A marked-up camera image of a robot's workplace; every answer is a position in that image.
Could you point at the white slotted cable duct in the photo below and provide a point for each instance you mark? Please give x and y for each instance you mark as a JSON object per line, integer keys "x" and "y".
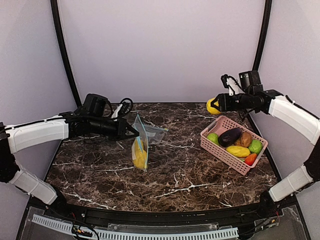
{"x": 131, "y": 232}

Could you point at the green toy vegetable right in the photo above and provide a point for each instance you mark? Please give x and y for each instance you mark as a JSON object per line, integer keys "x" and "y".
{"x": 255, "y": 147}

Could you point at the small clear zip bag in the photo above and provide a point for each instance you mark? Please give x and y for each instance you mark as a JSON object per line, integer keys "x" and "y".
{"x": 155, "y": 134}

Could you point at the purple toy eggplant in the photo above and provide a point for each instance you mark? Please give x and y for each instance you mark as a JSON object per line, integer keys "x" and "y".
{"x": 229, "y": 137}

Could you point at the green toy vegetable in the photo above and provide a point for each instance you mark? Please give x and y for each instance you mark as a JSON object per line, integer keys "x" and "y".
{"x": 214, "y": 138}
{"x": 255, "y": 147}

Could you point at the black frame post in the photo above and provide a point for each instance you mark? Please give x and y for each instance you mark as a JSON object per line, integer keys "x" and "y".
{"x": 63, "y": 51}
{"x": 263, "y": 34}

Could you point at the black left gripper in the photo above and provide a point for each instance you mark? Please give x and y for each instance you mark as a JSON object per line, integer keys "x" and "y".
{"x": 120, "y": 129}

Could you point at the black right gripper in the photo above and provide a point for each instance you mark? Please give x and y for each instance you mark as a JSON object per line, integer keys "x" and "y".
{"x": 223, "y": 102}

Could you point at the green toy vegetable left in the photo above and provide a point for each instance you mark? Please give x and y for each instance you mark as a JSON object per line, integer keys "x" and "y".
{"x": 214, "y": 138}

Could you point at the black front rail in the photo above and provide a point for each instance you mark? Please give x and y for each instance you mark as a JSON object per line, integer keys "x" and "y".
{"x": 242, "y": 216}

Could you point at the pink plastic basket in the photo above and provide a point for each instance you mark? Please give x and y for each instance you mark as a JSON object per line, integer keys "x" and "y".
{"x": 234, "y": 156}

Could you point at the orange red toy pepper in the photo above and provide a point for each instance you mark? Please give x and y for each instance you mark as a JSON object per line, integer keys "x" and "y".
{"x": 250, "y": 159}

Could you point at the black left frame post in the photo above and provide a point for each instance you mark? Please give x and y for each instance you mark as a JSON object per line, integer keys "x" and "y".
{"x": 63, "y": 51}

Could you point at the large clear zip bag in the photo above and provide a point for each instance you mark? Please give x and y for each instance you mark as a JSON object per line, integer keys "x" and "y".
{"x": 138, "y": 125}

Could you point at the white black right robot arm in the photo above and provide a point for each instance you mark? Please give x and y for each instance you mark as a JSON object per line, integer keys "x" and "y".
{"x": 248, "y": 93}

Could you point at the yellow toy lemon front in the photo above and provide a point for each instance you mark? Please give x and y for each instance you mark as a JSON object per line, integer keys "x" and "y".
{"x": 138, "y": 145}

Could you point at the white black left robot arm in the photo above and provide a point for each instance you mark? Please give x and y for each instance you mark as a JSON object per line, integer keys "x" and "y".
{"x": 95, "y": 116}

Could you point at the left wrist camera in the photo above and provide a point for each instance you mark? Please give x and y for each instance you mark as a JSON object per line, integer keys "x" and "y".
{"x": 125, "y": 107}

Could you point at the black right frame post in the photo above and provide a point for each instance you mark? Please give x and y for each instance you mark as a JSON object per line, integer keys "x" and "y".
{"x": 263, "y": 34}

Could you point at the brown toy potato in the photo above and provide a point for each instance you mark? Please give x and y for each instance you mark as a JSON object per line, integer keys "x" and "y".
{"x": 245, "y": 139}

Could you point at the yellow toy lemon back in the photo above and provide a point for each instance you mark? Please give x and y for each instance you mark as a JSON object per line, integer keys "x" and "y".
{"x": 139, "y": 159}

